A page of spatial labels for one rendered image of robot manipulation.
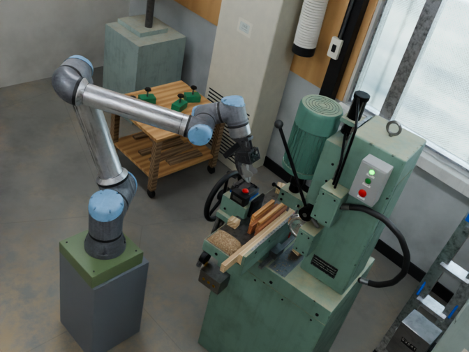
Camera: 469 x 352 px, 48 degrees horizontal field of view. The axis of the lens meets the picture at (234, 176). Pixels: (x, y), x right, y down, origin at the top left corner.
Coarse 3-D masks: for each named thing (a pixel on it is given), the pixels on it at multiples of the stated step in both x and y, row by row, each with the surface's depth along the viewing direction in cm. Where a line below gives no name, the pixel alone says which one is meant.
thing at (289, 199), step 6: (288, 186) 234; (282, 192) 232; (288, 192) 231; (282, 198) 234; (288, 198) 232; (294, 198) 230; (300, 198) 229; (288, 204) 233; (294, 204) 231; (300, 204) 229
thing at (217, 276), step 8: (208, 264) 249; (200, 272) 247; (208, 272) 245; (216, 272) 246; (224, 272) 247; (200, 280) 249; (208, 280) 246; (216, 280) 243; (224, 280) 244; (216, 288) 244; (224, 288) 250
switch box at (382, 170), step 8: (368, 160) 186; (376, 160) 187; (360, 168) 187; (368, 168) 185; (376, 168) 183; (384, 168) 183; (392, 168) 185; (360, 176) 188; (368, 176) 186; (376, 176) 184; (384, 176) 183; (352, 184) 192; (360, 184) 190; (368, 184) 188; (376, 184) 186; (384, 184) 188; (352, 192) 193; (368, 192) 189; (376, 192) 187; (360, 200) 193; (368, 200) 190; (376, 200) 192
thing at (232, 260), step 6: (264, 228) 228; (258, 234) 225; (252, 240) 221; (246, 246) 218; (234, 252) 214; (240, 252) 214; (228, 258) 210; (234, 258) 211; (222, 264) 207; (228, 264) 209; (222, 270) 209
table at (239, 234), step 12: (264, 204) 248; (216, 216) 244; (228, 216) 241; (228, 228) 230; (240, 228) 231; (288, 228) 239; (204, 240) 222; (240, 240) 226; (276, 240) 234; (216, 252) 220; (264, 252) 227; (252, 264) 222; (240, 276) 217
